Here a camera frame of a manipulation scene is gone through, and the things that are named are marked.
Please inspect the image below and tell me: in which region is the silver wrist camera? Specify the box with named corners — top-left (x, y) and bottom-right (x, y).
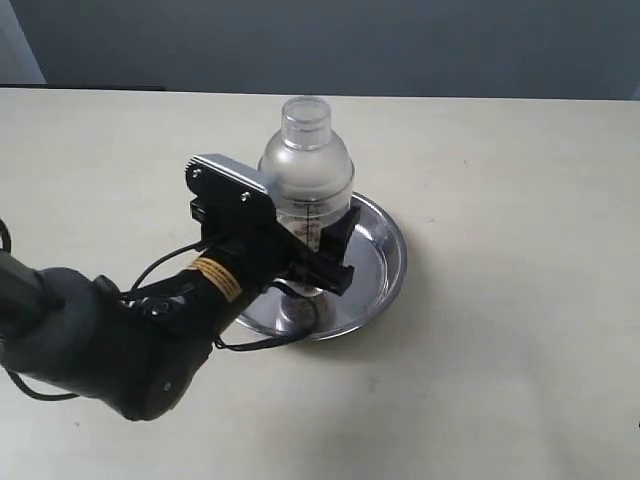
top-left (185, 154), bottom-right (276, 224)

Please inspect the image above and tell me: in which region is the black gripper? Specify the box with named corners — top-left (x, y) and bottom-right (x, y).
top-left (187, 195), bottom-right (361, 300)

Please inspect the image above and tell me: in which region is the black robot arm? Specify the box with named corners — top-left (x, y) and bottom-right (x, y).
top-left (1, 200), bottom-right (360, 421)

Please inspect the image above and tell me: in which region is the clear plastic shaker bottle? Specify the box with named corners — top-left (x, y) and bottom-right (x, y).
top-left (258, 96), bottom-right (355, 251)

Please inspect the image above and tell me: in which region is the round stainless steel tray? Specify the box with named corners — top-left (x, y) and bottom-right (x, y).
top-left (237, 193), bottom-right (408, 341)

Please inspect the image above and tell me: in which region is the black cable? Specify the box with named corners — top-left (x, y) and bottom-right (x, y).
top-left (0, 217), bottom-right (321, 404)

